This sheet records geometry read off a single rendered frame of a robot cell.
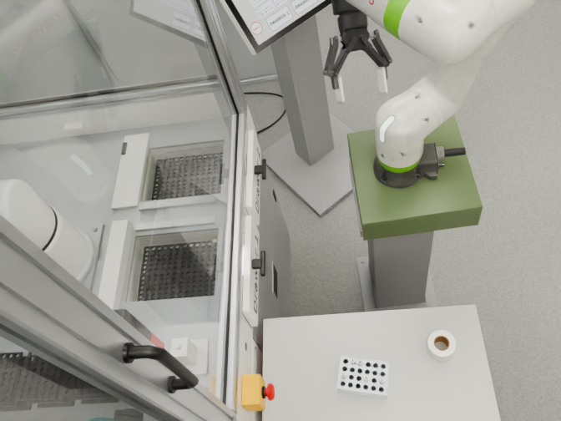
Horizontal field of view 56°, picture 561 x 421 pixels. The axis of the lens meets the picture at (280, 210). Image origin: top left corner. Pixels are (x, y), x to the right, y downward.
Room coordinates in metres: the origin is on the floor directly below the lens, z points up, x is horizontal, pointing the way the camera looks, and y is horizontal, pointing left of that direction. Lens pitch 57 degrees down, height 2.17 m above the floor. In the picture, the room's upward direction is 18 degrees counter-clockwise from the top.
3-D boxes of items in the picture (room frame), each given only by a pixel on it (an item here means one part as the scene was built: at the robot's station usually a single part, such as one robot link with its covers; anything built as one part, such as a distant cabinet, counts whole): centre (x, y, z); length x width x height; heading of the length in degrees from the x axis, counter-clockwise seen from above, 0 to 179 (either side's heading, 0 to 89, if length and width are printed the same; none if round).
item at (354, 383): (0.35, -0.07, 0.78); 0.12 x 0.08 x 0.04; 64
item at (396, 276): (0.87, -0.37, 0.38); 0.30 x 0.30 x 0.76; 78
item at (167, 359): (0.28, 0.22, 1.45); 0.05 x 0.03 x 0.19; 75
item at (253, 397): (0.37, 0.20, 0.88); 0.07 x 0.05 x 0.07; 165
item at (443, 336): (0.37, -0.28, 0.78); 0.07 x 0.07 x 0.04
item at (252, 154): (1.00, 0.05, 0.87); 0.29 x 0.02 x 0.11; 165
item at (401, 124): (0.88, -0.38, 1.02); 0.16 x 0.13 x 0.19; 114
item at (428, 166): (0.86, -0.43, 0.89); 0.26 x 0.15 x 0.06; 74
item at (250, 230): (0.70, 0.13, 0.87); 0.29 x 0.02 x 0.11; 165
